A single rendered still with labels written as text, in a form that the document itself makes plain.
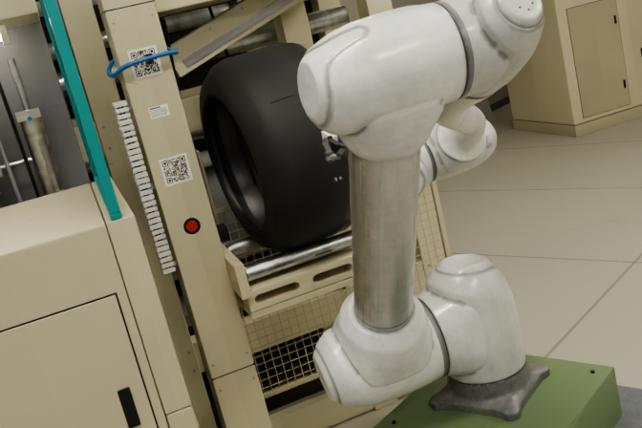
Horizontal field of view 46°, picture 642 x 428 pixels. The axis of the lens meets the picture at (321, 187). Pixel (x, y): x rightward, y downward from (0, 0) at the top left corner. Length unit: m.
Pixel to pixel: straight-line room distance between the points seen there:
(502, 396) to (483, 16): 0.76
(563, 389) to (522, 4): 0.80
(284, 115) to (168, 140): 0.33
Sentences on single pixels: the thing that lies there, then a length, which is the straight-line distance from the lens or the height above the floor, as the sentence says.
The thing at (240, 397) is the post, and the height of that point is 0.54.
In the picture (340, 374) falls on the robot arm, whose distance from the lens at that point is 1.33.
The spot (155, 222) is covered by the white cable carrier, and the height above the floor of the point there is 1.10.
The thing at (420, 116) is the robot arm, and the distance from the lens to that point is 0.96.
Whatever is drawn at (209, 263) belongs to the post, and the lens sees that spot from 2.10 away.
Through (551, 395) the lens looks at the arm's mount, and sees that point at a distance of 1.51.
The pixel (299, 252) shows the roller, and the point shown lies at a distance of 2.08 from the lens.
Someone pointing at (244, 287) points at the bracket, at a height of 0.89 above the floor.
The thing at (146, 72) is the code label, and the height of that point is 1.49.
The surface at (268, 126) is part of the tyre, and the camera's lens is 1.90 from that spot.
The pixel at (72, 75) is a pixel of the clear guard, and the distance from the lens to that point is 1.31.
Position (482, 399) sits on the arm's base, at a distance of 1.47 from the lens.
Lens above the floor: 1.52
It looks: 12 degrees down
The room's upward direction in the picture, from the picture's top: 14 degrees counter-clockwise
